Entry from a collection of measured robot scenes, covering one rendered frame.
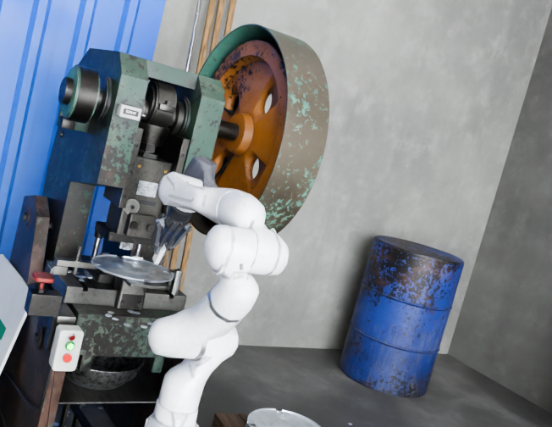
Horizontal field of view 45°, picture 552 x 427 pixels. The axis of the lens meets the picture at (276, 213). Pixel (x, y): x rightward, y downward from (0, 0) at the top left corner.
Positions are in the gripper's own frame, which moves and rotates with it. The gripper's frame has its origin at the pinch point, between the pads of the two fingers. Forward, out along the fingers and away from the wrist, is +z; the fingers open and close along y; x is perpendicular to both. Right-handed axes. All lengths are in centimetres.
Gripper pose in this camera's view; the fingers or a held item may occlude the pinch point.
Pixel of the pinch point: (158, 253)
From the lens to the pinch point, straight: 223.5
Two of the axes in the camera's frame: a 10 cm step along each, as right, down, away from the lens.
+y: 8.1, 1.5, 5.6
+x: -3.6, -6.2, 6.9
